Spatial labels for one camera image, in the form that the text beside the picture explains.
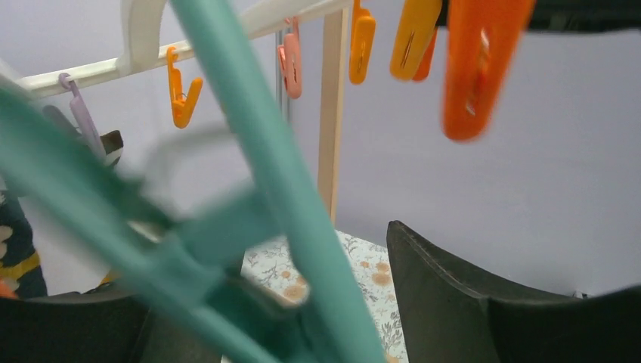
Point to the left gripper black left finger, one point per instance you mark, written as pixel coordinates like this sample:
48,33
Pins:
105,325

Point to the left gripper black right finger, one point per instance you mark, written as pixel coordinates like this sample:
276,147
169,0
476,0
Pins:
454,311

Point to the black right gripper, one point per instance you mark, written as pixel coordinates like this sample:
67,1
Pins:
567,16

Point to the navy blue patterned sock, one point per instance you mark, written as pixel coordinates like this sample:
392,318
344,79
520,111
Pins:
21,271

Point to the brown yellow argyle sock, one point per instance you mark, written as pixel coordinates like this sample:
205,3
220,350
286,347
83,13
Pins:
113,147

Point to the white round clip hanger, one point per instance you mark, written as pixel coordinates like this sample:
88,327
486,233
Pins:
141,21

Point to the yellow orange clothes peg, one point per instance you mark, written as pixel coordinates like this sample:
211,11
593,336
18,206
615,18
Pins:
415,30

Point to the floral grey table cloth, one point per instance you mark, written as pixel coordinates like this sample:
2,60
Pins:
339,301

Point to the lilac clothes peg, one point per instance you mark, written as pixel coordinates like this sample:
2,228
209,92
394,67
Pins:
82,116

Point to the pink clothes peg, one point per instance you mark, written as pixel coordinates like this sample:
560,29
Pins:
289,56

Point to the wooden drying rack frame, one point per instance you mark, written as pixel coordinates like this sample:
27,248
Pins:
335,39

